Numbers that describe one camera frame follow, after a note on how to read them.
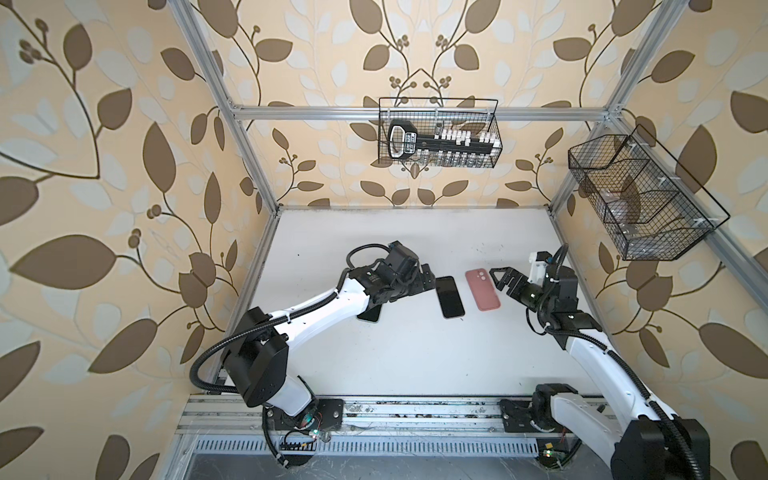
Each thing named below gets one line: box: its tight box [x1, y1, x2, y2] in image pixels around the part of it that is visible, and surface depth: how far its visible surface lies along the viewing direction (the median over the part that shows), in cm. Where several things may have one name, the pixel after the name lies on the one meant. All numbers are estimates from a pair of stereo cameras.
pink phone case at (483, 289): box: [465, 268, 501, 311], surface depth 98 cm
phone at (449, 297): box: [436, 276, 465, 318], surface depth 97 cm
